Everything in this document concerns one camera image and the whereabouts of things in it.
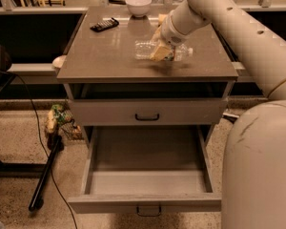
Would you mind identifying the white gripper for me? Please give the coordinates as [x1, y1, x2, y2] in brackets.
[150, 10, 189, 61]

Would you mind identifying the clear plastic water bottle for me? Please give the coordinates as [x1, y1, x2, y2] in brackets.
[134, 41, 194, 61]

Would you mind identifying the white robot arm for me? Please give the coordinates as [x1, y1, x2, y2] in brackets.
[155, 0, 286, 229]

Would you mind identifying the grey drawer cabinet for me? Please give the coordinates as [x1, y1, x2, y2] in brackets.
[57, 6, 237, 139]

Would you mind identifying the closed grey upper drawer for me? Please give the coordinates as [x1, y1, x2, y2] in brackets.
[69, 99, 227, 126]

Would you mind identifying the open grey bottom drawer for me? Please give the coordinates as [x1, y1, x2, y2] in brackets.
[69, 126, 221, 217]

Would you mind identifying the yellow sponge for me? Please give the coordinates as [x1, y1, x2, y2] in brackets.
[158, 13, 167, 26]

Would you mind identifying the white bowl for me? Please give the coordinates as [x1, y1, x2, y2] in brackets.
[125, 0, 152, 17]

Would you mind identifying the black remote control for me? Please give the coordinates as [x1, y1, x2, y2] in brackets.
[91, 18, 119, 32]

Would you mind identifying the white plate behind cabinet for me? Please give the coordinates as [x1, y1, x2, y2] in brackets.
[52, 55, 66, 69]

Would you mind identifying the black metal pole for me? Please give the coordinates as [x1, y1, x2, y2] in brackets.
[29, 135, 63, 212]

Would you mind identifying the wire basket with toys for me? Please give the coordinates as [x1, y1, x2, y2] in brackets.
[45, 104, 83, 140]

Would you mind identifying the black cable on floor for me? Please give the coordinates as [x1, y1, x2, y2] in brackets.
[14, 73, 79, 229]

